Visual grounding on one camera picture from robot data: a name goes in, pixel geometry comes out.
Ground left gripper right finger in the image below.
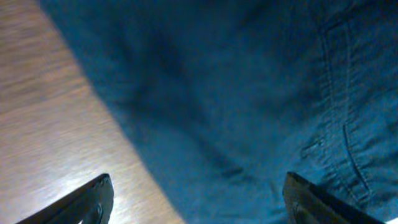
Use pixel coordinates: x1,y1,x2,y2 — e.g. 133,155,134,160
282,172,384,224

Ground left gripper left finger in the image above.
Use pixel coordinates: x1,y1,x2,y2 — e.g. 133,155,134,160
17,174,114,224

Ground dark teal shorts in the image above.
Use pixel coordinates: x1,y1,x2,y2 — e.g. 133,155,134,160
40,0,397,223

